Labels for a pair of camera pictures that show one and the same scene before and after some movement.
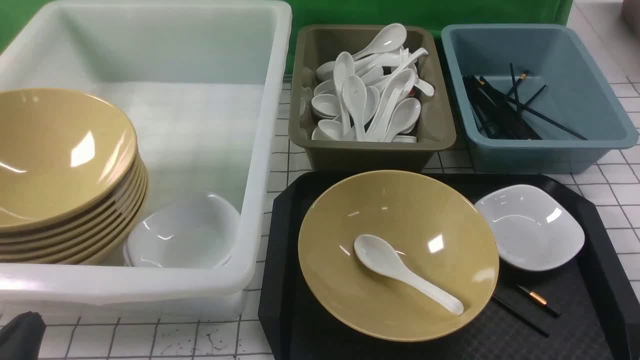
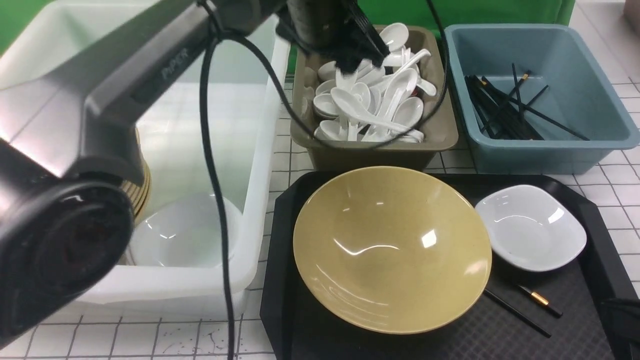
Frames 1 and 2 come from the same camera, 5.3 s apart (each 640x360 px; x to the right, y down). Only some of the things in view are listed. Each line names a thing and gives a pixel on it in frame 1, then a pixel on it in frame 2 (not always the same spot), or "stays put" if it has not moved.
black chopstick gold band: x=541 y=300 stays put
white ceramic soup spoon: x=381 y=256 -> x=352 y=104
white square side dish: x=533 y=228 stays put
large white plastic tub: x=204 y=83 stays put
